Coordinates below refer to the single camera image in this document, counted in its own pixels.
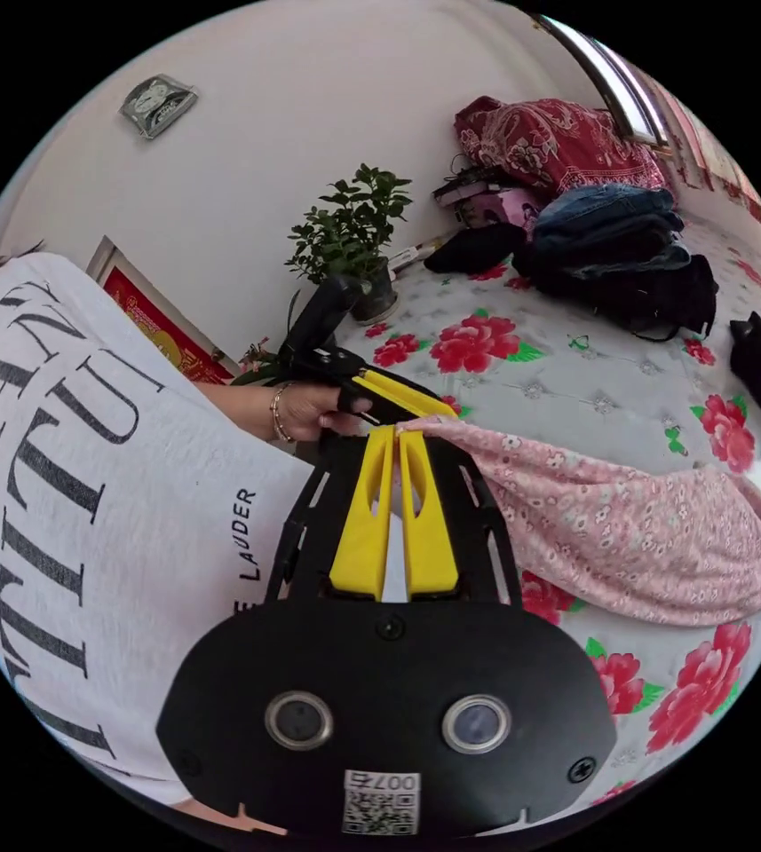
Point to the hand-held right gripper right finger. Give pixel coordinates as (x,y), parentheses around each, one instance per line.
(428,539)

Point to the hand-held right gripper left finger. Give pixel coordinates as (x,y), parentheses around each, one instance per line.
(361,532)

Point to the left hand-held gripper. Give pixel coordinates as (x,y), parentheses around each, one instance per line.
(323,363)

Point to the person's left hand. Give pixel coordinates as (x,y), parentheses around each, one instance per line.
(310,407)

